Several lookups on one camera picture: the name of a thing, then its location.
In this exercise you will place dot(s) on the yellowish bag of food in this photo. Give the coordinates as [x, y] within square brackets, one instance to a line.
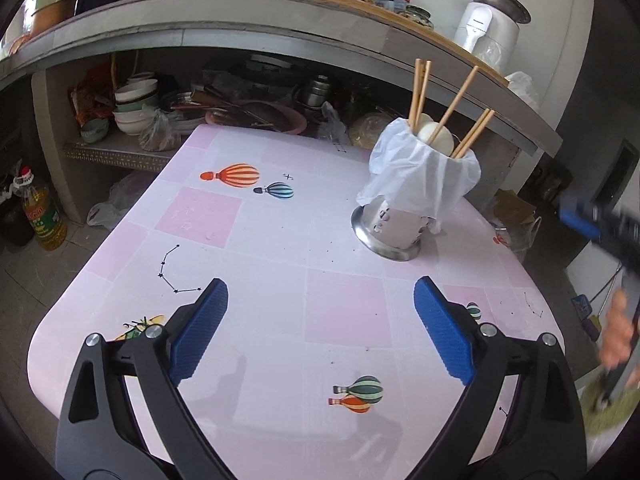
[367, 132]

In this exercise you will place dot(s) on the bagged brown food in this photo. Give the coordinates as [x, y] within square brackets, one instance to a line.
[160, 135]

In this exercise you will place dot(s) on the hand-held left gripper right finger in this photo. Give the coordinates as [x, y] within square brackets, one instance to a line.
[445, 330]

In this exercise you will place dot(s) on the cardboard box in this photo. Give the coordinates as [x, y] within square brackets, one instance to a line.
[515, 210]

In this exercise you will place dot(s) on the blue dustpan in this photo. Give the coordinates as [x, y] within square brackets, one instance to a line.
[581, 307]

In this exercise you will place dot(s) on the crumpled white plastic bag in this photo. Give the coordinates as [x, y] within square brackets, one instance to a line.
[107, 210]

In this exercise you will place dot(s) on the concrete kitchen counter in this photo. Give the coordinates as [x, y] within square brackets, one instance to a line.
[250, 35]

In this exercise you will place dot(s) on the blue seasoning packet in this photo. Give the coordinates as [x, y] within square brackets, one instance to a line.
[390, 3]

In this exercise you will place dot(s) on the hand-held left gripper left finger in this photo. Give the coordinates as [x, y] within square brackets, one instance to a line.
[197, 330]

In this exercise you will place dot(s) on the red snack packets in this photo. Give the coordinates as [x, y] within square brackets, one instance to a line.
[90, 95]

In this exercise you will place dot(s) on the white plastic bag liner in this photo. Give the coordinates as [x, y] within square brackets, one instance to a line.
[420, 180]

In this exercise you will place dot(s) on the small green bowl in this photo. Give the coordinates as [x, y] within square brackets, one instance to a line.
[95, 131]

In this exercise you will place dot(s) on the pink plastic basin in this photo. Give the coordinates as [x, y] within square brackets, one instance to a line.
[295, 122]

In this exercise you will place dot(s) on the wooden cutting board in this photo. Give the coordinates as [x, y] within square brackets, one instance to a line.
[350, 0]

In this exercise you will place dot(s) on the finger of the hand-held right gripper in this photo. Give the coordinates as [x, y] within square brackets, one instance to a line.
[580, 217]

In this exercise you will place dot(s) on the white kitchen appliance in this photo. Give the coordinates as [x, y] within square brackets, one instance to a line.
[480, 30]

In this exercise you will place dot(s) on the white shell-shaped spoon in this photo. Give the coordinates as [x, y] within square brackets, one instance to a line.
[426, 121]

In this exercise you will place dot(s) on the person's right hand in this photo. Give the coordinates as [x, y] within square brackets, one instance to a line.
[615, 340]

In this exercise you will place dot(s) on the stack of plates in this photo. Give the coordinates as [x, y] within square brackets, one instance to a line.
[180, 105]

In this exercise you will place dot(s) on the steel pot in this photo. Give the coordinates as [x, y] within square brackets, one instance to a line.
[317, 92]

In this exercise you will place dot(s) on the cooking oil bottle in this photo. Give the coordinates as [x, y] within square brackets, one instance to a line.
[45, 220]

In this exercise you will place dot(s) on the white round soup ladle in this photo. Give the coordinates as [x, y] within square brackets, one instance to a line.
[442, 146]

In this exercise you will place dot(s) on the person's right forearm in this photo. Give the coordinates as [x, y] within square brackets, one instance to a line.
[620, 425]

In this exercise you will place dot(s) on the stack of bowls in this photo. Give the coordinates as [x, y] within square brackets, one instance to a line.
[135, 115]

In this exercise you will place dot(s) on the crumpled clear plastic bag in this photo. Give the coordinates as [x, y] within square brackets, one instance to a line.
[522, 87]

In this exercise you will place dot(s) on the stacked green and orange basins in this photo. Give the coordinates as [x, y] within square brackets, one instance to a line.
[55, 10]

